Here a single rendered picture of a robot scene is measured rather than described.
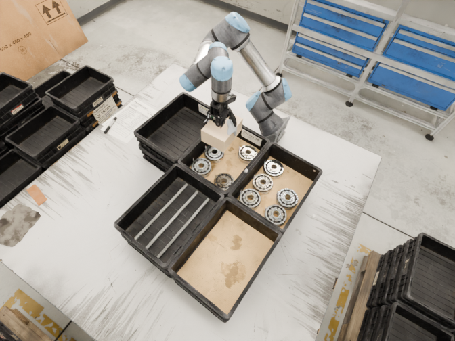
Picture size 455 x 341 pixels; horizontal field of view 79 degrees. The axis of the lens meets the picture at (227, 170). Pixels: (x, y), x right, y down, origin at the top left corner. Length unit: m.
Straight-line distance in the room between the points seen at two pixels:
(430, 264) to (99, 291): 1.75
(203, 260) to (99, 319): 0.50
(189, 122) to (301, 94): 1.82
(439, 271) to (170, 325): 1.48
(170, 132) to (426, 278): 1.63
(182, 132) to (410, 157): 2.24
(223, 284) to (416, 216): 1.93
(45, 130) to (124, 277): 1.47
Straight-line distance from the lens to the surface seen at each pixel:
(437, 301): 1.96
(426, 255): 2.02
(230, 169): 1.44
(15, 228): 1.72
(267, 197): 1.38
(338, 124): 3.03
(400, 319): 1.95
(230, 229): 1.29
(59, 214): 1.65
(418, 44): 2.90
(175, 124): 1.64
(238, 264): 1.25
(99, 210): 1.58
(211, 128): 1.22
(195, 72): 1.12
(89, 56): 3.79
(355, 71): 3.08
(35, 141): 2.49
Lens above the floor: 2.04
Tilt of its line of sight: 57 degrees down
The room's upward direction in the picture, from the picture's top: 5 degrees clockwise
